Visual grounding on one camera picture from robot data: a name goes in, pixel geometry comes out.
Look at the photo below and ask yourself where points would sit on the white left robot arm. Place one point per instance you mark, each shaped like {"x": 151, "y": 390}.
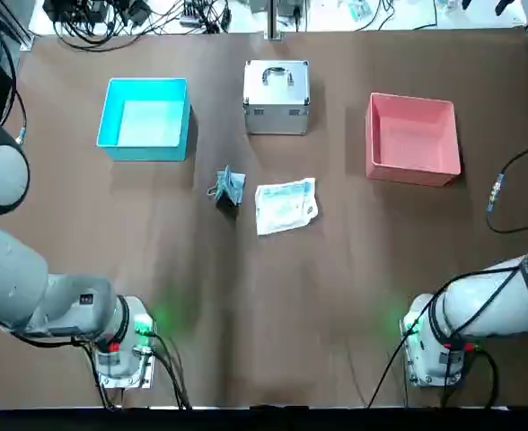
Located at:
{"x": 8, "y": 274}

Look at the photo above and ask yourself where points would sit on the blue used mask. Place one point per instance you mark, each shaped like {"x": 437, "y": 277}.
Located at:
{"x": 230, "y": 190}

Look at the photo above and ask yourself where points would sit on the power strip with plugs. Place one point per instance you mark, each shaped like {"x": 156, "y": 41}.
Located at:
{"x": 203, "y": 11}

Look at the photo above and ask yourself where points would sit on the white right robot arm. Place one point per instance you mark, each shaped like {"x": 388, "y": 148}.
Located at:
{"x": 484, "y": 292}

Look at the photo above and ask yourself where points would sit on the pink plastic box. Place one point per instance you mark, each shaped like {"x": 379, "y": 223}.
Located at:
{"x": 407, "y": 173}

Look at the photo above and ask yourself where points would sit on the aluminium post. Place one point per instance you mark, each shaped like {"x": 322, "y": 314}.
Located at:
{"x": 273, "y": 20}

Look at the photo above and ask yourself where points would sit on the new mask packet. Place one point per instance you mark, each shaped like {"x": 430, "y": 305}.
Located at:
{"x": 284, "y": 206}

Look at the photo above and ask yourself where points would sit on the blue plastic box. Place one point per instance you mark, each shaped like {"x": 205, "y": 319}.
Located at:
{"x": 152, "y": 155}

